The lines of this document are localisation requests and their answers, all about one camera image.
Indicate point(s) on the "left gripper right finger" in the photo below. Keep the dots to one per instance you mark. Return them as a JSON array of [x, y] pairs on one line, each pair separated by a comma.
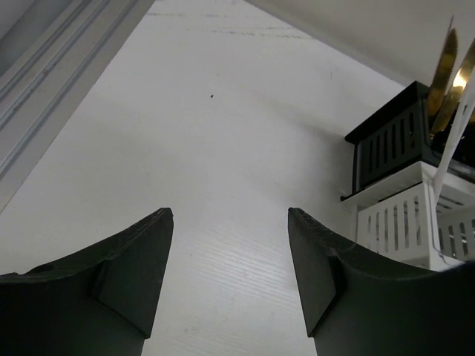
[[357, 302]]

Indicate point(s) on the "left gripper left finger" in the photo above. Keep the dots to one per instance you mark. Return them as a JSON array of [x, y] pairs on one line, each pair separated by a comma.
[[101, 300]]

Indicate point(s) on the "gold knife rose handle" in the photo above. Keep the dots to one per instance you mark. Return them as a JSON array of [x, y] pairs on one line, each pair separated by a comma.
[[454, 92]]

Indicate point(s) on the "white chopstick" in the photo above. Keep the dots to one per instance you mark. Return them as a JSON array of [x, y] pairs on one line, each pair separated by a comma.
[[461, 120]]

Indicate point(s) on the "gold knife green handle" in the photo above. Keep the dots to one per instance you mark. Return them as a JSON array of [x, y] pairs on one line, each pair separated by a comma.
[[444, 68]]

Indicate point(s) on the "white utensil caddy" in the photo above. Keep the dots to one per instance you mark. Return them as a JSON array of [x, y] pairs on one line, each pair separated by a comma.
[[401, 218]]

